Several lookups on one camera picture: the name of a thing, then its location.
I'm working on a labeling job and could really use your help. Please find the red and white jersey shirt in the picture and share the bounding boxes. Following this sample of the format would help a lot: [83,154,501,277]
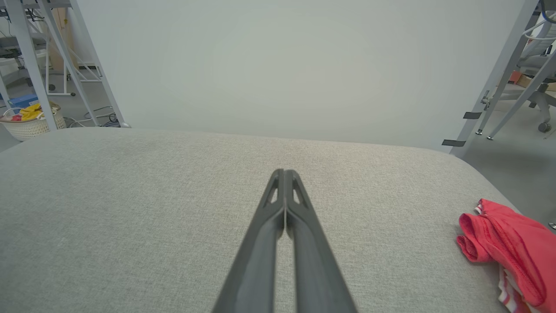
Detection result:
[456,198,556,313]

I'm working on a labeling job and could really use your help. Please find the white metal rack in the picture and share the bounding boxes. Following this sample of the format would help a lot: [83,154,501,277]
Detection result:
[43,41,103,97]

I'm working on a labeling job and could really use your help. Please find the white wicker laundry basket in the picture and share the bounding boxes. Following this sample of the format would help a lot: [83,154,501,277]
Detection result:
[0,102,67,142]

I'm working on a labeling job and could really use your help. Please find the yellow cloth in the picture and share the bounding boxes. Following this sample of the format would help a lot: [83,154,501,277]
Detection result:
[19,103,44,122]

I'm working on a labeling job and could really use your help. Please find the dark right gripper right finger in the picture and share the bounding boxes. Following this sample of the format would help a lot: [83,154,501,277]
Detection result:
[285,169,358,313]

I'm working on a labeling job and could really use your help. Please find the grey fabric sofa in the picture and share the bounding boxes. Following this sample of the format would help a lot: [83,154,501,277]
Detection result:
[0,127,556,313]

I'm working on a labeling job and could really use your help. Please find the grey metal stand leg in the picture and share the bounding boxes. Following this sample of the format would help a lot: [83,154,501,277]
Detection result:
[486,47,556,141]
[449,0,542,157]

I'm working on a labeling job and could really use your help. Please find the grey metal frame leg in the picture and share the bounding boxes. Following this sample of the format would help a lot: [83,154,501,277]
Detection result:
[3,0,58,131]
[69,0,131,128]

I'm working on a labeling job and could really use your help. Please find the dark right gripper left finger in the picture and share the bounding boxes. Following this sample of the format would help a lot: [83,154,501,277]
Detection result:
[212,168,288,313]

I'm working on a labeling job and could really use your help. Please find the grey office chair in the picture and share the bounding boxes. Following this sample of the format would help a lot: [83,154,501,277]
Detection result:
[500,0,556,133]

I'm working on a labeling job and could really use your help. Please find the blue box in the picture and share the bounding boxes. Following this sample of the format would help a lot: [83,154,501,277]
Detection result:
[7,93,39,110]

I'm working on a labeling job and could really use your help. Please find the floor cables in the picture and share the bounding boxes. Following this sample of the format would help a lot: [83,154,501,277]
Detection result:
[64,106,121,128]

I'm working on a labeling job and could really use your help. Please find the brown cardboard panel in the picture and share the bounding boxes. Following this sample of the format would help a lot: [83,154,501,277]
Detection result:
[47,8,79,71]

